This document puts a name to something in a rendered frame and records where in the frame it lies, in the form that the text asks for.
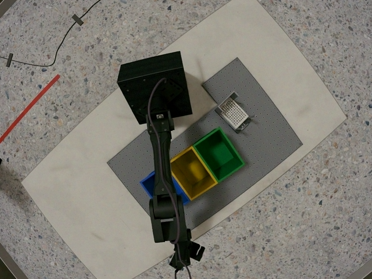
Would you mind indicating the blue bin with label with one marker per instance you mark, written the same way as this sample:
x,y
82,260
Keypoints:
x,y
148,184

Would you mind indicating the green bin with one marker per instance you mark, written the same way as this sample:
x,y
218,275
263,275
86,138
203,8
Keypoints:
x,y
215,149

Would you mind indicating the yellow open bin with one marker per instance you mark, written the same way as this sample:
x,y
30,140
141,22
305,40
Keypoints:
x,y
191,173

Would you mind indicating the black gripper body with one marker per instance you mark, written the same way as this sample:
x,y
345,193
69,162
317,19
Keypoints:
x,y
195,248

